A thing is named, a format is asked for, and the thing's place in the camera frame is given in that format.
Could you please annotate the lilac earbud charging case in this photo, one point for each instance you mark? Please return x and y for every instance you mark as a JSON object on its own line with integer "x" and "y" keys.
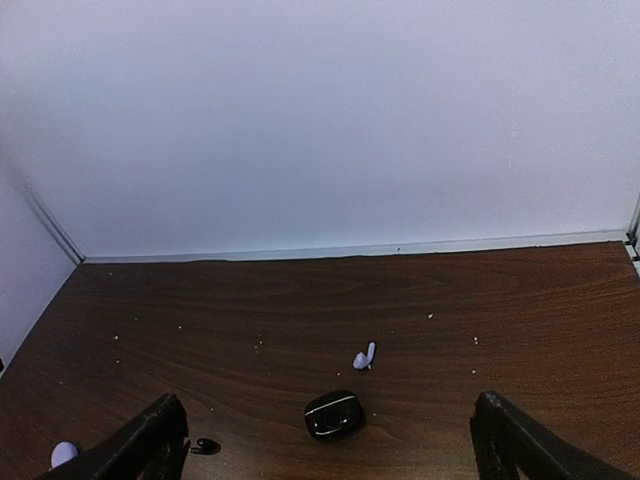
{"x": 62, "y": 453}

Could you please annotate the lilac wireless earbud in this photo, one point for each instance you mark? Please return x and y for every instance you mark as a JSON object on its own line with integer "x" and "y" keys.
{"x": 363, "y": 360}

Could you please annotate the black earbud near case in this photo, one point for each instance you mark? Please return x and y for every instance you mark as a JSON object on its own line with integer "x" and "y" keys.
{"x": 205, "y": 446}

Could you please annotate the black earbud charging case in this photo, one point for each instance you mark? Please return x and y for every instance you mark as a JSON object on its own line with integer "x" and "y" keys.
{"x": 333, "y": 416}

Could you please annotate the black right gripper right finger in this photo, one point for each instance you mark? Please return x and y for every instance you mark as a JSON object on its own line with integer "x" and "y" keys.
{"x": 510, "y": 444}

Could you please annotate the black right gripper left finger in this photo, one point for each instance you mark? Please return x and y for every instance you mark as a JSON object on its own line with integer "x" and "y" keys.
{"x": 152, "y": 445}

